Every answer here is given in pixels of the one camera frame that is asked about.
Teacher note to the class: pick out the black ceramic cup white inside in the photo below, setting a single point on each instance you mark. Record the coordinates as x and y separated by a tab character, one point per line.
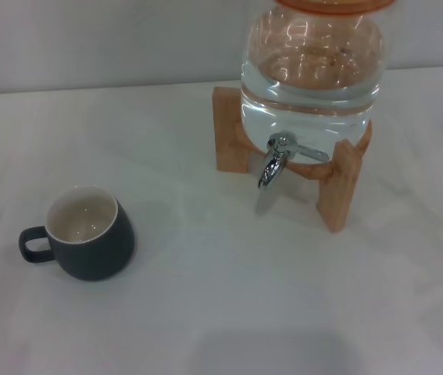
96	250

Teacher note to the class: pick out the chrome faucet with lever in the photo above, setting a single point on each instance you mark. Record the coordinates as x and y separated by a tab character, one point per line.
271	168

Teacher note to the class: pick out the wooden dispenser stand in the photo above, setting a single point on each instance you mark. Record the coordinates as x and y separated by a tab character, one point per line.
227	133

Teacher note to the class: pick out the clear glass water dispenser jar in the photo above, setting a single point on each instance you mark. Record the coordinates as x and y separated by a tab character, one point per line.
311	97

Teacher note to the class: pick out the orange dispenser lid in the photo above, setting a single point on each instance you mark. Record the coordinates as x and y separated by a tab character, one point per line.
334	6

